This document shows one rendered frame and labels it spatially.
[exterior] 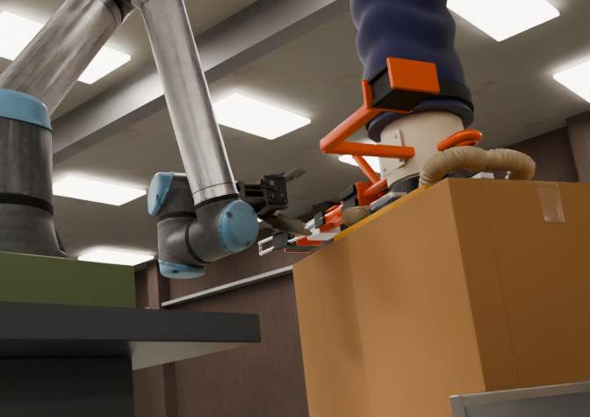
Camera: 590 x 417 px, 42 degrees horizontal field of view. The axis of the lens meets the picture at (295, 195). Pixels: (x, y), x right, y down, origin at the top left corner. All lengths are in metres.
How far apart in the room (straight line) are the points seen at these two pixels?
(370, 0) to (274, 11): 4.64
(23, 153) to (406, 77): 0.56
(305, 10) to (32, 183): 5.05
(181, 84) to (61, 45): 0.23
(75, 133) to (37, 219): 6.99
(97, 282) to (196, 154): 0.47
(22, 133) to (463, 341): 0.71
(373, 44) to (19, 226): 0.86
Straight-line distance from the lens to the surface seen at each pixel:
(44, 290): 1.01
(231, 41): 6.55
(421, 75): 1.19
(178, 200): 1.55
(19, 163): 1.11
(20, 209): 1.09
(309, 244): 2.03
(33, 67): 1.45
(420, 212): 1.28
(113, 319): 0.91
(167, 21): 1.53
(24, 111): 1.15
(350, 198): 1.76
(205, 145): 1.45
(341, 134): 1.34
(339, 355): 1.54
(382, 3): 1.63
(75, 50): 1.52
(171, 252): 1.52
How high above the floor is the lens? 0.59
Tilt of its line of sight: 17 degrees up
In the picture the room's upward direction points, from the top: 7 degrees counter-clockwise
